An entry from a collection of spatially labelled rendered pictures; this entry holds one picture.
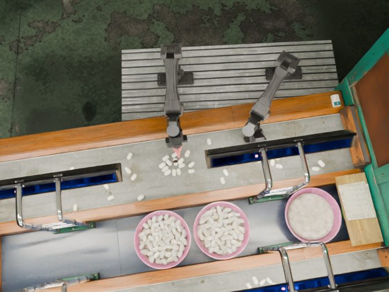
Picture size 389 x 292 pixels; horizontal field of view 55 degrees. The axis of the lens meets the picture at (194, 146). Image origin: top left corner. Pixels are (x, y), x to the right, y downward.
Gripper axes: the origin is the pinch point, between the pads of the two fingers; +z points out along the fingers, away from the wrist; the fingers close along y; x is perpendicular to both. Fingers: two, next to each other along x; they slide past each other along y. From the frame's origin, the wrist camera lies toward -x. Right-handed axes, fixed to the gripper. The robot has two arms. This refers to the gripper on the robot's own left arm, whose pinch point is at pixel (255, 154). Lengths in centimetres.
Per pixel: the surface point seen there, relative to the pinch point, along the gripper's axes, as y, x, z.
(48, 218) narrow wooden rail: -103, -12, 11
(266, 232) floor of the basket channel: -0.5, -17.9, 33.8
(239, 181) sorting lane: -9.9, -6.2, 10.1
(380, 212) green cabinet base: 51, -27, 25
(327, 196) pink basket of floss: 30.7, -15.4, 20.1
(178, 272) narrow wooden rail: -45, -33, 37
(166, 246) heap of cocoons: -50, -23, 29
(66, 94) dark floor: -115, 111, -14
